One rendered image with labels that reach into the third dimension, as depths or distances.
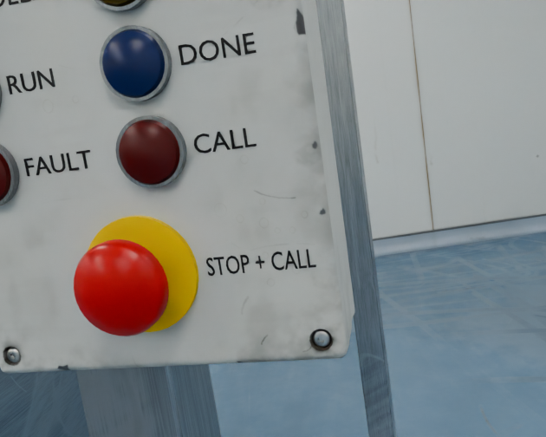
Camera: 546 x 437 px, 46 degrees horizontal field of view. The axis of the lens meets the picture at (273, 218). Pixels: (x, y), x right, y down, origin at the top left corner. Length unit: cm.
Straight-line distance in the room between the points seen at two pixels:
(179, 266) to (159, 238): 1
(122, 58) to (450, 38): 389
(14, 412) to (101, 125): 124
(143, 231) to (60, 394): 136
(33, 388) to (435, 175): 307
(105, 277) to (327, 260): 9
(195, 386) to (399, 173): 370
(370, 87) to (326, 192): 375
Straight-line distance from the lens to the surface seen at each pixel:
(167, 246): 28
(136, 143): 27
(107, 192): 29
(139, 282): 26
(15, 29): 30
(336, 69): 142
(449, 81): 411
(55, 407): 161
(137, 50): 27
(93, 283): 27
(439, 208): 415
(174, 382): 38
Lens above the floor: 101
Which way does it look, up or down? 10 degrees down
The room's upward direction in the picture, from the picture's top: 8 degrees counter-clockwise
